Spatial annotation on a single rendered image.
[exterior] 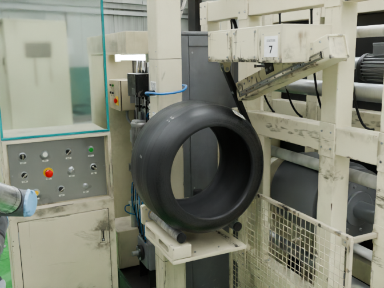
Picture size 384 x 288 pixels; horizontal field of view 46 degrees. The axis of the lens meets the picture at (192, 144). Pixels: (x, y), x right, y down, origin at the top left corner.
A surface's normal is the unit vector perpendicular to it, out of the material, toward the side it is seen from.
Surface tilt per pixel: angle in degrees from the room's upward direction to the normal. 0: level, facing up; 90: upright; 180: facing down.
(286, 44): 90
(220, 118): 79
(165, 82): 90
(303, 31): 90
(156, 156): 74
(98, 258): 90
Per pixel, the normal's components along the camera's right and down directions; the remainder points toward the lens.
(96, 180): 0.43, 0.17
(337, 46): 0.40, -0.14
